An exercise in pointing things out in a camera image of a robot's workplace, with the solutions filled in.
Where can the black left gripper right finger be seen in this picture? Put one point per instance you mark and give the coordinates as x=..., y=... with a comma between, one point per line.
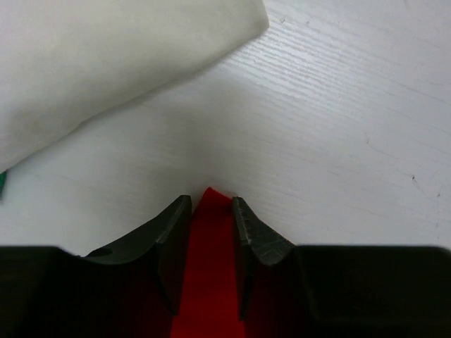
x=288, y=290

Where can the white t shirt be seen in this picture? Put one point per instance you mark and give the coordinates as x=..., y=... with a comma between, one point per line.
x=63, y=62

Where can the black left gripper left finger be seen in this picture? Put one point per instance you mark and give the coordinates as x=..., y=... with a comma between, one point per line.
x=130, y=287

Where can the green t shirt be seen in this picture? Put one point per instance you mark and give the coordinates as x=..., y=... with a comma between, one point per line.
x=3, y=177

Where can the red t shirt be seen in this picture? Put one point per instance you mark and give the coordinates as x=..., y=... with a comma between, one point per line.
x=208, y=307

